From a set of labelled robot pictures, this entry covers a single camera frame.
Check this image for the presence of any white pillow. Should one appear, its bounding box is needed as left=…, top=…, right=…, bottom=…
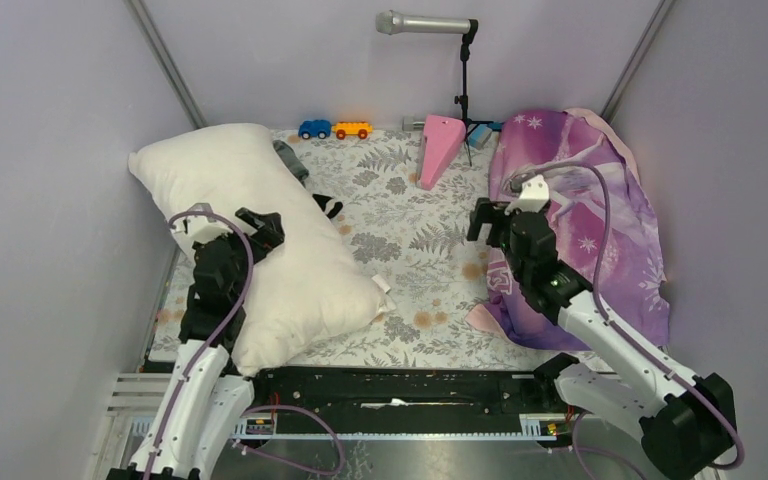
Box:
left=126, top=121, right=399, bottom=379

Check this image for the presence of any grey plush pillowcase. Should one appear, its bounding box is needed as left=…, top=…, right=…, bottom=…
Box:
left=272, top=140, right=343, bottom=220

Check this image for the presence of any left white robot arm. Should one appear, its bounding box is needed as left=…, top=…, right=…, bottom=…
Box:
left=107, top=204, right=285, bottom=479

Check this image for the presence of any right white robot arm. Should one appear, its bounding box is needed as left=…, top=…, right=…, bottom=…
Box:
left=466, top=198, right=746, bottom=479

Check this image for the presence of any blue white pillow label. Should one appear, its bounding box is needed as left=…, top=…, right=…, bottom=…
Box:
left=372, top=274, right=392, bottom=294

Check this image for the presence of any purple princess print blanket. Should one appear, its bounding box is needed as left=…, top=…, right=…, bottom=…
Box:
left=488, top=108, right=670, bottom=346

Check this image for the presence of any light blue small box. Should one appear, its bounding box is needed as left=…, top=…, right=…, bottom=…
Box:
left=467, top=124, right=493, bottom=150

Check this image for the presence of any floral table cloth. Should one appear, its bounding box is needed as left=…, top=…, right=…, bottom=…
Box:
left=128, top=124, right=583, bottom=374

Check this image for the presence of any pink wedge block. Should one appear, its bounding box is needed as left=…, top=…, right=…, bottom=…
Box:
left=417, top=115, right=466, bottom=190

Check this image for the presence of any blue toy car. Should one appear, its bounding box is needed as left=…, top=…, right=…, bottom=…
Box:
left=297, top=119, right=332, bottom=140

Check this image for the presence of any orange toy car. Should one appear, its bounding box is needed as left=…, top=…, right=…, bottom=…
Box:
left=332, top=122, right=373, bottom=140

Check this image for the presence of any black microphone stand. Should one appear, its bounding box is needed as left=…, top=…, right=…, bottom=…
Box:
left=454, top=19, right=492, bottom=164

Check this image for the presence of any silver microphone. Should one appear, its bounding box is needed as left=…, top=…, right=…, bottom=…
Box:
left=375, top=10, right=477, bottom=35

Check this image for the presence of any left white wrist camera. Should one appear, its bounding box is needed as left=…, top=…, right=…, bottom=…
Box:
left=169, top=202, right=232, bottom=250

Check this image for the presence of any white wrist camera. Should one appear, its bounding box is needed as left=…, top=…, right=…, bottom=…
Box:
left=505, top=174, right=550, bottom=215
left=169, top=202, right=232, bottom=250

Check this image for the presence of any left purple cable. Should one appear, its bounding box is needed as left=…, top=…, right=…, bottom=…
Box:
left=140, top=209, right=348, bottom=480

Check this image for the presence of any purple cable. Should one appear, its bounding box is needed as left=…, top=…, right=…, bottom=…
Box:
left=140, top=209, right=348, bottom=480
left=503, top=161, right=747, bottom=480

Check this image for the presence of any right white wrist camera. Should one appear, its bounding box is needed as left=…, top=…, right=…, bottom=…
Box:
left=505, top=174, right=550, bottom=215

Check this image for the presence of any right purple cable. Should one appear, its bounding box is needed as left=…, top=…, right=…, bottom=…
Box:
left=503, top=161, right=747, bottom=480

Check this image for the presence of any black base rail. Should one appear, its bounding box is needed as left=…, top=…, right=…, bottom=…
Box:
left=142, top=357, right=601, bottom=439

